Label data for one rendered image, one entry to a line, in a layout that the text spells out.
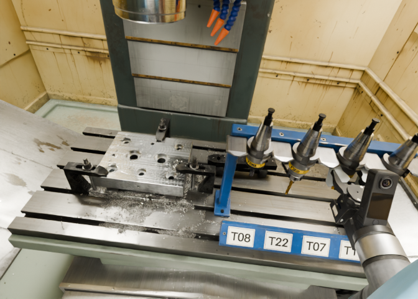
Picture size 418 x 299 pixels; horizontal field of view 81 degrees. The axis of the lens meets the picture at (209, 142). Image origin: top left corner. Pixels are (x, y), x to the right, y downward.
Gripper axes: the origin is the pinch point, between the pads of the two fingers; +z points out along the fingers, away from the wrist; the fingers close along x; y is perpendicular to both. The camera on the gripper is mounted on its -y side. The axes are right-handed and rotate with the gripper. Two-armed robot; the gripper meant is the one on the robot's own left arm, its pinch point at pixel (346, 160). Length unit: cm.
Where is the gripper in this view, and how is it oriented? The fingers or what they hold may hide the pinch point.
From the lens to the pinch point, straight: 70.4
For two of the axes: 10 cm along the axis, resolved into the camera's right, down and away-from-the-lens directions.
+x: 9.9, 1.4, 0.1
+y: -1.1, 7.5, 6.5
